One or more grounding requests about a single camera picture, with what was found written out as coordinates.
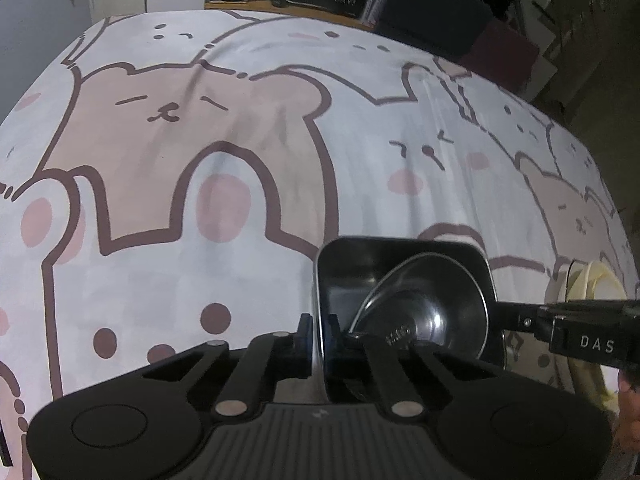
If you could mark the person's right hand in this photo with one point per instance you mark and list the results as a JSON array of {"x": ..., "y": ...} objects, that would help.
[{"x": 630, "y": 405}]

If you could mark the dark blue chair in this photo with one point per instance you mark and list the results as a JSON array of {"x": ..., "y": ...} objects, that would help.
[{"x": 430, "y": 10}]

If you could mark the maroon chair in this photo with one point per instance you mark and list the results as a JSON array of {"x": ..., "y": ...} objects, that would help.
[{"x": 505, "y": 55}]

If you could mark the round steel bowl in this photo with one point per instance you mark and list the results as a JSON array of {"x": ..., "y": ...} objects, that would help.
[{"x": 435, "y": 305}]

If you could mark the bear print tablecloth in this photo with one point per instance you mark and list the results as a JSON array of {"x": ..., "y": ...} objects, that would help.
[{"x": 200, "y": 260}]

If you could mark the rectangular steel tray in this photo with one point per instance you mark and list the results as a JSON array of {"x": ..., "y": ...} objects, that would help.
[{"x": 350, "y": 270}]

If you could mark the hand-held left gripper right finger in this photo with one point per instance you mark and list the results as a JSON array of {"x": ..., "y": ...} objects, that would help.
[{"x": 331, "y": 345}]

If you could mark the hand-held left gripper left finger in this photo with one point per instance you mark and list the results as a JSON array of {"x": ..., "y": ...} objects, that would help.
[{"x": 306, "y": 345}]

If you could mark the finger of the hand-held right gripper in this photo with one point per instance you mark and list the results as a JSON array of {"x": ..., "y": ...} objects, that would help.
[{"x": 515, "y": 316}]

